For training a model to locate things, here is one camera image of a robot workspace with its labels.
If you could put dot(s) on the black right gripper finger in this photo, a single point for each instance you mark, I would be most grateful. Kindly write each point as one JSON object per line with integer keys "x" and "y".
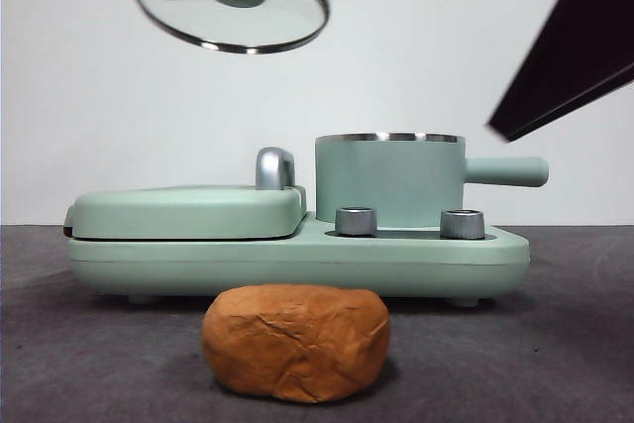
{"x": 584, "y": 46}

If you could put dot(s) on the brown potato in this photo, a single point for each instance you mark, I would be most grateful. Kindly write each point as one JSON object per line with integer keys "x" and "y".
{"x": 297, "y": 344}

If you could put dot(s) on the silver control dial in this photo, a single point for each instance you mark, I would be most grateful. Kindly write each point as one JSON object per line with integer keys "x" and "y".
{"x": 355, "y": 222}
{"x": 460, "y": 225}

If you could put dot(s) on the mint green griddle cover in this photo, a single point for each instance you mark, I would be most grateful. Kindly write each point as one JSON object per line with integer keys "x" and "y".
{"x": 173, "y": 215}

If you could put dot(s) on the mint green breakfast machine base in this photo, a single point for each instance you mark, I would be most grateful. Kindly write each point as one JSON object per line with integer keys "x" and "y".
{"x": 297, "y": 269}

